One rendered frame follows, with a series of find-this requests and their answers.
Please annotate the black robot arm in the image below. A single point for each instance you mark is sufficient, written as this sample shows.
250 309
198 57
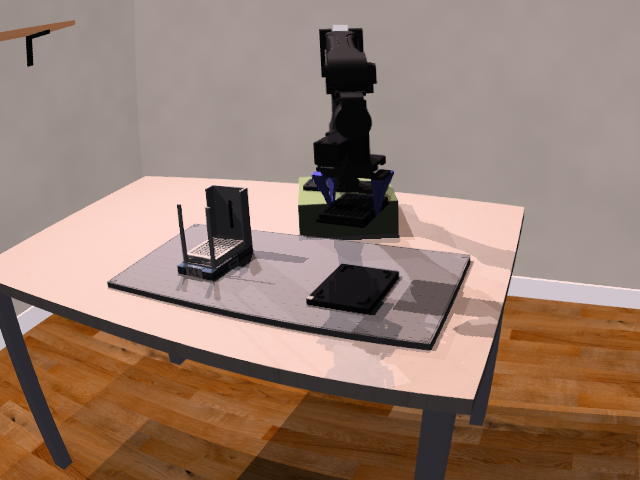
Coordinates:
347 67

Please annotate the white well plate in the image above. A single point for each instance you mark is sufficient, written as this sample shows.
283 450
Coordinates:
225 246

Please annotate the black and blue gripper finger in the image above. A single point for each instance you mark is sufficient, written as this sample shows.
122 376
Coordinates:
320 181
378 186

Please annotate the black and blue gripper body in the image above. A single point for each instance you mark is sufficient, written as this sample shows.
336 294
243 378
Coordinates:
367 169

